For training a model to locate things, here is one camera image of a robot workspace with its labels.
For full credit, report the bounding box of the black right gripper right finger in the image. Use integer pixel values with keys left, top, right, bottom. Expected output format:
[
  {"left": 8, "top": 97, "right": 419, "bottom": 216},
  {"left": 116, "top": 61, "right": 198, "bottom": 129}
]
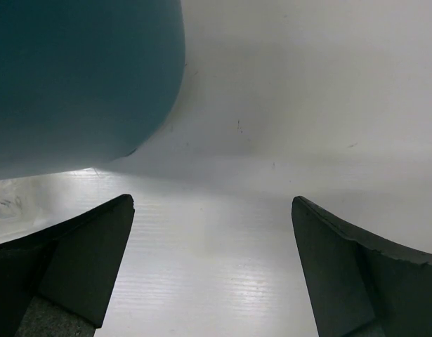
[{"left": 292, "top": 197, "right": 432, "bottom": 336}]

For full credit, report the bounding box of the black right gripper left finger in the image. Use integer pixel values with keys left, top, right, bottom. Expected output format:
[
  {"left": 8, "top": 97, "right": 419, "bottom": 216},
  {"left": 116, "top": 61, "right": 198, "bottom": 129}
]
[{"left": 0, "top": 194, "right": 135, "bottom": 336}]

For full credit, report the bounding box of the teal plastic bin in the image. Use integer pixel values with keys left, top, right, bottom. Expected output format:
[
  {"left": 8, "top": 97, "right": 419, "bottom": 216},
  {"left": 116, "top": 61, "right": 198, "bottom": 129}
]
[{"left": 0, "top": 0, "right": 185, "bottom": 180}]

